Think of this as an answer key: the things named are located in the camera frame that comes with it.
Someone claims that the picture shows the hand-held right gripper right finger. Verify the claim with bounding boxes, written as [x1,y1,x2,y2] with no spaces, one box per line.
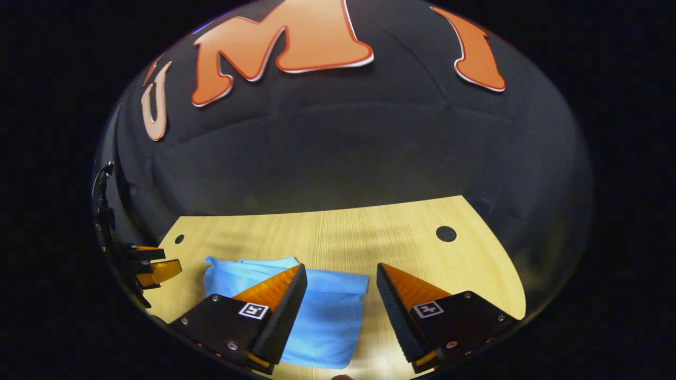
[375,262,518,375]

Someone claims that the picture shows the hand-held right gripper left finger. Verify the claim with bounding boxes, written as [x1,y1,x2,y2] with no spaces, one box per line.
[168,263,309,376]

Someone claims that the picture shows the light blue T-shirt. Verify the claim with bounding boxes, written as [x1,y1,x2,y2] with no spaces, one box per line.
[203,256,369,370]

